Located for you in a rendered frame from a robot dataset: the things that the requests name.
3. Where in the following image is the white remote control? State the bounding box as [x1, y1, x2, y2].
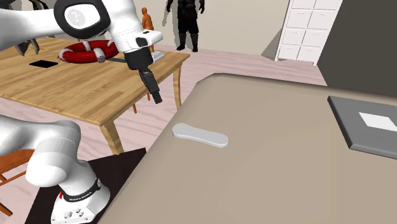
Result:
[171, 122, 230, 149]

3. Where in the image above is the beige bed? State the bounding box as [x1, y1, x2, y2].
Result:
[95, 73, 397, 224]

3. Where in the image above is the dark clawed creature figure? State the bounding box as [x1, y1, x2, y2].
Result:
[6, 0, 51, 57]

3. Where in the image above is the red and white lifebuoy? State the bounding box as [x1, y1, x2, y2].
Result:
[57, 39, 120, 65]

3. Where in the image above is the dark robot stand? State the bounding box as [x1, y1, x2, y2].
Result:
[24, 147, 147, 224]

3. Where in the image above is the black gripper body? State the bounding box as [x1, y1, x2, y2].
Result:
[123, 47, 154, 72]

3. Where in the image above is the orange wooden chair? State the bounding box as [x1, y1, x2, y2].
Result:
[0, 149, 36, 217]
[132, 92, 152, 115]

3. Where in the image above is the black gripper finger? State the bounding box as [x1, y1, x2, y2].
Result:
[138, 69, 164, 105]

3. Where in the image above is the grey book with white label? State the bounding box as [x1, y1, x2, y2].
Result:
[327, 95, 397, 161]

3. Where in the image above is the black flat phone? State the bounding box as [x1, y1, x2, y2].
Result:
[29, 59, 59, 69]

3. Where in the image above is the black humanoid statue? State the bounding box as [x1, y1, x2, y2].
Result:
[166, 0, 205, 53]

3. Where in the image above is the wooden table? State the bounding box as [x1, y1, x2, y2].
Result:
[0, 36, 191, 155]

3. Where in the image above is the orange human figure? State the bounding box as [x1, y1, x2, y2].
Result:
[141, 7, 165, 62]

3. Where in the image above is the white chest of drawers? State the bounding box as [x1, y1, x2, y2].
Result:
[274, 0, 344, 66]

